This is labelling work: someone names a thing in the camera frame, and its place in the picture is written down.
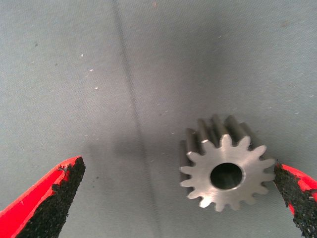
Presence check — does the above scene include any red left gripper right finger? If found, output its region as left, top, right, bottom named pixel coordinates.
left=273, top=163, right=317, bottom=238

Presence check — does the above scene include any small steel gear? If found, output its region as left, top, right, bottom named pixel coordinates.
left=178, top=114, right=277, bottom=213

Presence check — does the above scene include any dark grey table cloth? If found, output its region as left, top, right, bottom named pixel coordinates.
left=0, top=0, right=317, bottom=238

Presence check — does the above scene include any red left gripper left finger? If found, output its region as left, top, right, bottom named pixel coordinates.
left=0, top=155, right=86, bottom=238

